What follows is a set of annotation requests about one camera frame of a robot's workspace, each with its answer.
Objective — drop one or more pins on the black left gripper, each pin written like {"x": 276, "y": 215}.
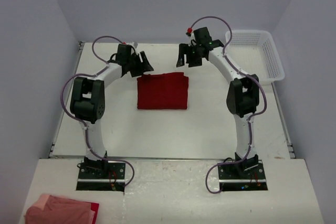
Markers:
{"x": 143, "y": 67}

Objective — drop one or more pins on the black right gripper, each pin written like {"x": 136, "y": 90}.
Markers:
{"x": 185, "y": 49}

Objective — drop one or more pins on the red t-shirt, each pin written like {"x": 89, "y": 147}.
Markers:
{"x": 94, "y": 212}
{"x": 167, "y": 91}

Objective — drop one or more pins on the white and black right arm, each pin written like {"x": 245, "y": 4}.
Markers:
{"x": 243, "y": 91}

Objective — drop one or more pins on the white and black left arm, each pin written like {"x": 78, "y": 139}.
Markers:
{"x": 88, "y": 102}

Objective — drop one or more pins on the folded red t-shirt in stack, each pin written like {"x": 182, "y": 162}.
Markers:
{"x": 94, "y": 212}

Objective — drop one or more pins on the white perforated plastic basket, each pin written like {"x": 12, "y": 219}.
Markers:
{"x": 255, "y": 52}

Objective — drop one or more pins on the folded pink t-shirt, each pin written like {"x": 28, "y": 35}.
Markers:
{"x": 57, "y": 209}

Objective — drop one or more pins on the white wrist camera, right arm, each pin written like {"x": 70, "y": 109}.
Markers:
{"x": 190, "y": 32}

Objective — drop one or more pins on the white wrist camera, arm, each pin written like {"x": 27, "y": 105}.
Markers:
{"x": 133, "y": 44}
{"x": 190, "y": 32}

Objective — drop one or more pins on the white wrist camera, left arm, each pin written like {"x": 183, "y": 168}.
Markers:
{"x": 133, "y": 44}

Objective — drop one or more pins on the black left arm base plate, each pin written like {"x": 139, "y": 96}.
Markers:
{"x": 101, "y": 176}

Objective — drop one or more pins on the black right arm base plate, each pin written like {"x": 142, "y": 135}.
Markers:
{"x": 231, "y": 178}

